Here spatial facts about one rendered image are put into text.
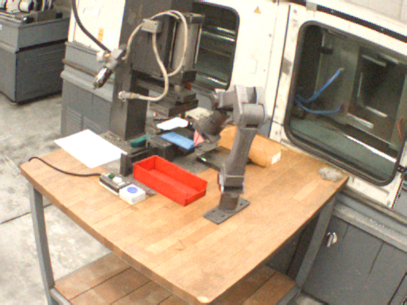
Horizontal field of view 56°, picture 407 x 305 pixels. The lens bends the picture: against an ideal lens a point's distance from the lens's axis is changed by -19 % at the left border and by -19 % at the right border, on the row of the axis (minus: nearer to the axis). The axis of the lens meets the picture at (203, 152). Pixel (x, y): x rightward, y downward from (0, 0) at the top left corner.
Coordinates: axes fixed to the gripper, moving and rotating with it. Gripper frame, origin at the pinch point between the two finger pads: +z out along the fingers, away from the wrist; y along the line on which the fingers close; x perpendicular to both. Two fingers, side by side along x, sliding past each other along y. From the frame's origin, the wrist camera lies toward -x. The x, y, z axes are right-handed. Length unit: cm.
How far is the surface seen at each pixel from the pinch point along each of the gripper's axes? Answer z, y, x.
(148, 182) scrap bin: 8.6, -3.5, 24.1
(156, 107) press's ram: -2.9, 18.4, 8.9
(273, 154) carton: -2.1, -19.0, -35.6
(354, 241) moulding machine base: 3, -81, -56
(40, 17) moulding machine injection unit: 153, 266, -113
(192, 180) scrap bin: 1.1, -12.2, 12.8
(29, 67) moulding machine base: 201, 235, -104
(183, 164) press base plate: 11.3, -1.7, 0.0
